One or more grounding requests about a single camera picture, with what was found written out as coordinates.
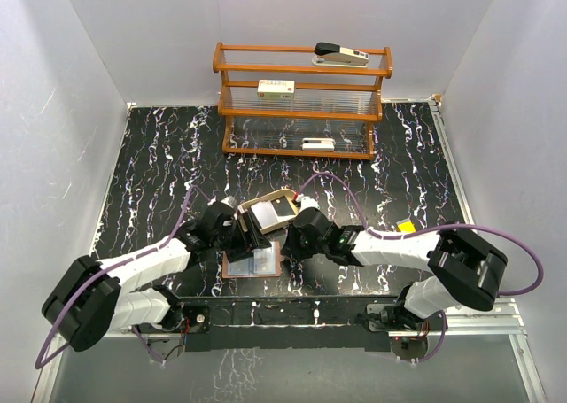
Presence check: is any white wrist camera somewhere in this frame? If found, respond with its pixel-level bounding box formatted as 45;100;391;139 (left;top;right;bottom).
222;196;237;210
292;193;320;212

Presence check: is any beige wooden tray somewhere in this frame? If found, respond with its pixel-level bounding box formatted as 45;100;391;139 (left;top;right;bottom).
237;189;299;235

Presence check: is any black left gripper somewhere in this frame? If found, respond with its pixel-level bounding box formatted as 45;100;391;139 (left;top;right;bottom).
211;212;270;262

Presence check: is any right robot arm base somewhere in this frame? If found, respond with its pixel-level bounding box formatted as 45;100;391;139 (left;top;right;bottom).
353;303;434;352

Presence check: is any stack of credit cards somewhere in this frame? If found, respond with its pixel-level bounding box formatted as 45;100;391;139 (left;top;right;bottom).
242;196;296;229

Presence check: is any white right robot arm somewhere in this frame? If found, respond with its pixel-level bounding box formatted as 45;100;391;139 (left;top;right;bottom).
281;207;508;329

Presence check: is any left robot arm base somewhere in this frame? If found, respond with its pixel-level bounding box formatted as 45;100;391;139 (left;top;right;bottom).
128;303;211;368

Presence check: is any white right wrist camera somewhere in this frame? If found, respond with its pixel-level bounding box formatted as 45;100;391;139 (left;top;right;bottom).
292;193;320;212

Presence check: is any white VIP credit card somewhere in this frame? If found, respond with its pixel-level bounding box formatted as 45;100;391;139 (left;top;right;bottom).
227;260;251;277

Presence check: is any pink leather card holder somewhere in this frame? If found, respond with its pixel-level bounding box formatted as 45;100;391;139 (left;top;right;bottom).
221;241;284;279

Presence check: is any black and white stapler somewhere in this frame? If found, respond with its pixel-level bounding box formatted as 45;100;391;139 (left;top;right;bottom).
312;42;369;68

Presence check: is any orange wooden shelf rack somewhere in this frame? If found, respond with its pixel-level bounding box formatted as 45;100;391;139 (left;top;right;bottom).
212;43;393;160

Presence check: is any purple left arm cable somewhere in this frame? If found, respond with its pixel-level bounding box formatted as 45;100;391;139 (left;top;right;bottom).
34;184;214;371

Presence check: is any small white stapler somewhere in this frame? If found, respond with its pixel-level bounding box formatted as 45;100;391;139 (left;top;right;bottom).
301;138;336;152

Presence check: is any yellow and grey sharpener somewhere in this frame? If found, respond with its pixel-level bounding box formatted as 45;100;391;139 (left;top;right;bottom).
397;219;416;233

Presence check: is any white staples box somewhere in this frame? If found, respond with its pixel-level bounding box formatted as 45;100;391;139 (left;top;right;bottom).
257;79;295;100

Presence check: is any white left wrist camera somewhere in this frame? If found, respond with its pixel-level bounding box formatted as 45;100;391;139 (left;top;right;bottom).
222;196;237;210

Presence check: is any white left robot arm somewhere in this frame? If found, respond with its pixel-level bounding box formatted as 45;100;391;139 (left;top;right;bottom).
41;199;273;352

